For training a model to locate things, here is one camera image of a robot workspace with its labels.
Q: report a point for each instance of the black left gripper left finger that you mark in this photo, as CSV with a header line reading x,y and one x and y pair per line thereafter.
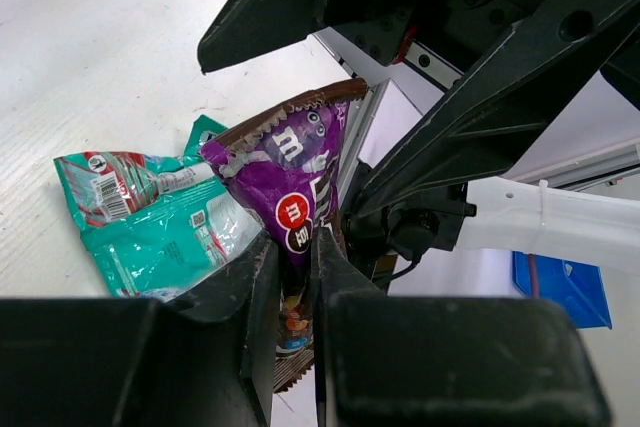
x,y
205,358

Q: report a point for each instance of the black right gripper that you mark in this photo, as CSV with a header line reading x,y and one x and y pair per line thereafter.
x,y
533,57

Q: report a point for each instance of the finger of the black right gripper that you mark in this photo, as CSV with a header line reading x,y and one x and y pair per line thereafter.
x,y
246,29

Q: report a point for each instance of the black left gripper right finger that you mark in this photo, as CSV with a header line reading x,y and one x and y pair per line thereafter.
x,y
429,361

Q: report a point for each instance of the purple M&M's packet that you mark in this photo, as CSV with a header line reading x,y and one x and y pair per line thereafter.
x,y
282,167

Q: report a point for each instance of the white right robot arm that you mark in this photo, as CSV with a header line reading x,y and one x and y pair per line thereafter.
x,y
493,212

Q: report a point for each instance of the teal Fox's candy bag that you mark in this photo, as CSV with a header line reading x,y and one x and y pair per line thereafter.
x,y
155,226

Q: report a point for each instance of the blue plastic bin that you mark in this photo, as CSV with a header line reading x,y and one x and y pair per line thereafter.
x,y
577,287

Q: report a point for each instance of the aluminium table edge rail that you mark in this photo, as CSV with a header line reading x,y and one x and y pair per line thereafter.
x,y
593,141

